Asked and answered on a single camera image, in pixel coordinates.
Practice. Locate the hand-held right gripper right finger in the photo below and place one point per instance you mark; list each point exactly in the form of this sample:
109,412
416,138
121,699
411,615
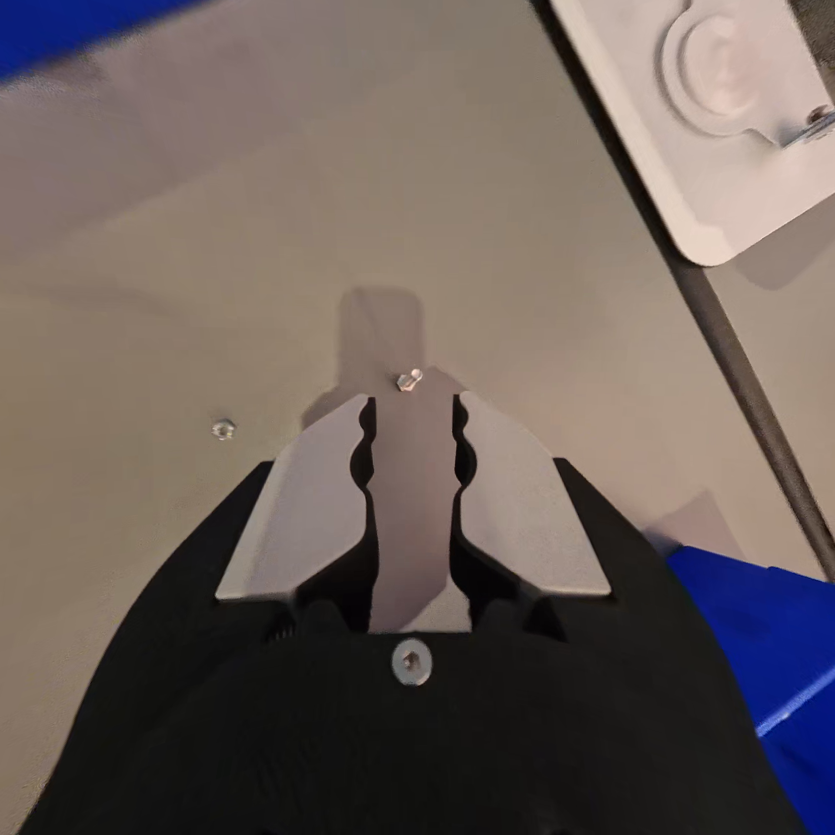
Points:
528,522

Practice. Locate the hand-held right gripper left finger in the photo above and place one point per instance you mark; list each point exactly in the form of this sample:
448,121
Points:
300,522

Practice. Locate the small steel hex nut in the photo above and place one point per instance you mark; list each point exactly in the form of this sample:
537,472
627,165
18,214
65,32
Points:
218,433

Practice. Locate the short socket cap bolt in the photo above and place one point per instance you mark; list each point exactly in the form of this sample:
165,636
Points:
409,380

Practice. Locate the blue plastic parts bin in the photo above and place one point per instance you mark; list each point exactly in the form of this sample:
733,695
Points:
770,639
52,26

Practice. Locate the wooden document stand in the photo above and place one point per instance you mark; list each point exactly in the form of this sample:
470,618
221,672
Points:
626,98

